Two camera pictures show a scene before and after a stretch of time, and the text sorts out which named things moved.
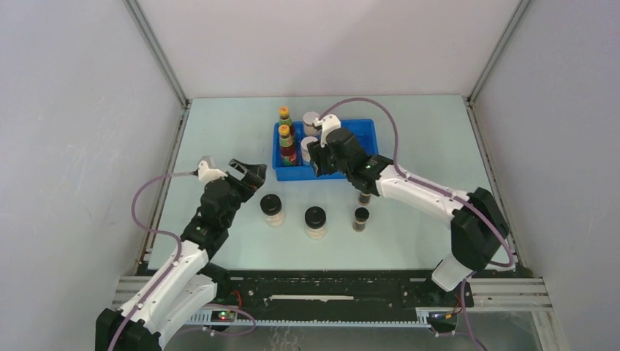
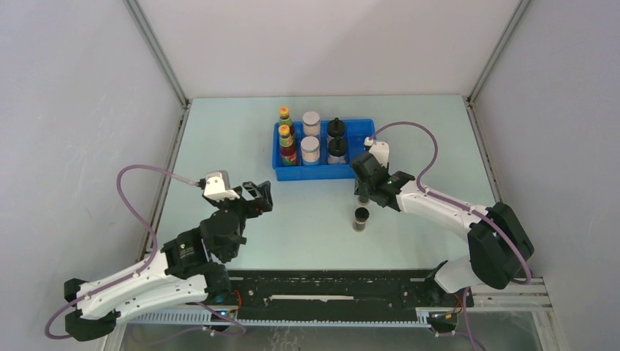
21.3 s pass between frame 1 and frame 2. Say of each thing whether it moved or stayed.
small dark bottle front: stayed
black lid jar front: moved
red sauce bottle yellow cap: stayed
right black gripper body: moved
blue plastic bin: stayed
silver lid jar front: stayed
